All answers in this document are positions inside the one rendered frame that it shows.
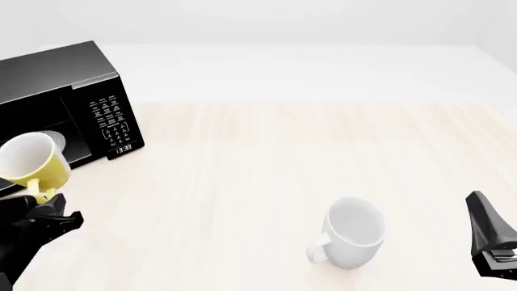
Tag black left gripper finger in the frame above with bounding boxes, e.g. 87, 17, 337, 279
36, 192, 68, 217
1, 195, 39, 215

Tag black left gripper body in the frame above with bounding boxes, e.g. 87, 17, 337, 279
11, 210, 85, 247

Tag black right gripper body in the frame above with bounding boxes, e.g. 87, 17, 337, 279
470, 240, 517, 279

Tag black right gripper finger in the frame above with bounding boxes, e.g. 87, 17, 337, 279
464, 190, 517, 258

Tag yellow and white mug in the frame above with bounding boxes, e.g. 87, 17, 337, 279
0, 131, 74, 205

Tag black microwave oven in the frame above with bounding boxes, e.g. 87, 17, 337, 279
0, 40, 146, 183

